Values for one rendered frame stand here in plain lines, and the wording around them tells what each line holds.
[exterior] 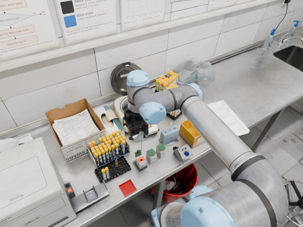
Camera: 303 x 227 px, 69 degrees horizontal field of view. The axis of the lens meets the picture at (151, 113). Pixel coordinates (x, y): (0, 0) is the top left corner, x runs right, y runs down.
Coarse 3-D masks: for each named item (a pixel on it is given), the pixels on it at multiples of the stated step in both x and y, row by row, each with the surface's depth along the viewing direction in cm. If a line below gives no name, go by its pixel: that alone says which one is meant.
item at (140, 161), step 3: (138, 156) 116; (141, 156) 116; (138, 159) 114; (141, 159) 115; (144, 159) 115; (138, 162) 113; (141, 162) 114; (144, 162) 114; (138, 165) 115; (141, 165) 114; (144, 165) 116
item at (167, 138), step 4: (168, 128) 127; (172, 128) 127; (176, 128) 127; (164, 132) 125; (168, 132) 125; (172, 132) 125; (176, 132) 127; (160, 136) 129; (164, 136) 124; (168, 136) 126; (172, 136) 128; (176, 136) 130; (160, 140) 131; (164, 140) 126; (168, 140) 129; (172, 140) 131; (176, 140) 133; (164, 144) 130; (168, 144) 130; (172, 144) 131
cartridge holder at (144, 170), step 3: (135, 162) 118; (135, 165) 119; (138, 168) 115; (141, 168) 115; (144, 168) 117; (147, 168) 118; (138, 171) 117; (141, 171) 117; (144, 171) 117; (147, 171) 117; (141, 174) 116
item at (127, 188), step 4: (128, 180) 114; (120, 184) 112; (124, 184) 113; (128, 184) 113; (132, 184) 113; (120, 188) 110; (124, 188) 111; (128, 188) 111; (132, 188) 111; (136, 188) 111; (124, 192) 110; (128, 192) 110; (132, 192) 109; (124, 196) 108
